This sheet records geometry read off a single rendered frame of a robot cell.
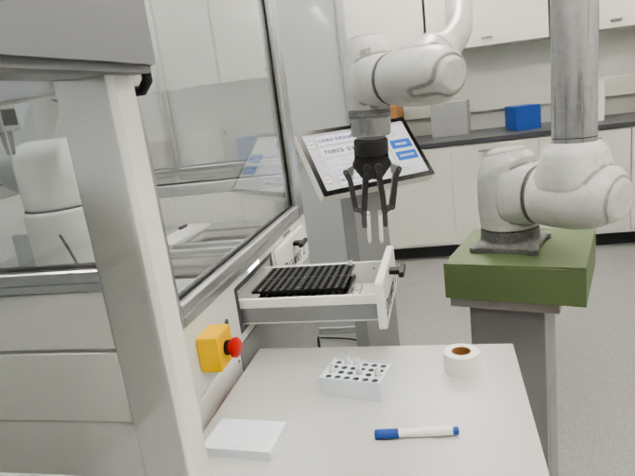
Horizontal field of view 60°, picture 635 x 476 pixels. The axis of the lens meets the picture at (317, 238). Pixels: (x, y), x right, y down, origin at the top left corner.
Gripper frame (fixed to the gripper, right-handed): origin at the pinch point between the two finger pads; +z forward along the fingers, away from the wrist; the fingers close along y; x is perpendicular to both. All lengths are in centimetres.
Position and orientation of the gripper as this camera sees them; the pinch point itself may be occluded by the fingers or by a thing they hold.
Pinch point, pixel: (374, 227)
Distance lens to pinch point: 126.0
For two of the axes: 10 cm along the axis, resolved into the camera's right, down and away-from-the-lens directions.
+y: -10.0, 0.6, 0.4
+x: -0.2, 2.7, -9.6
